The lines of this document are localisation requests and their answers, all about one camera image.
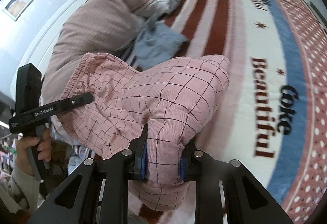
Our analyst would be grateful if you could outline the pink checked pants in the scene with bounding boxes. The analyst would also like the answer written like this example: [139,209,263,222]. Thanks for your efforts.
[58,53,230,211]

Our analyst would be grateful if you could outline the left forearm knit sleeve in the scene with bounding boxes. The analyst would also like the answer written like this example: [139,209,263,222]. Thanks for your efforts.
[1,164,40,215]

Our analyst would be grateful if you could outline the person's left hand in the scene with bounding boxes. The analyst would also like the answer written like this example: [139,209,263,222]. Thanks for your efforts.
[16,128,52,176]

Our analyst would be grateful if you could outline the white headboard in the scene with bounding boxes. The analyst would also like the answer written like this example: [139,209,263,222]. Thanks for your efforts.
[1,0,87,99]

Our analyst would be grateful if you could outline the striped dotted fleece blanket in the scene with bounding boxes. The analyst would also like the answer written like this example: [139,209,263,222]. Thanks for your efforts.
[120,0,327,224]

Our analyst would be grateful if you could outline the beige ribbed quilt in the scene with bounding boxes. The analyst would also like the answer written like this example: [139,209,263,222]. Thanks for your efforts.
[41,0,164,103]

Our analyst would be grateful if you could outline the crumpled grey-blue garment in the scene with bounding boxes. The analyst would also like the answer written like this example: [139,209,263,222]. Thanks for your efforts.
[134,14,188,71]

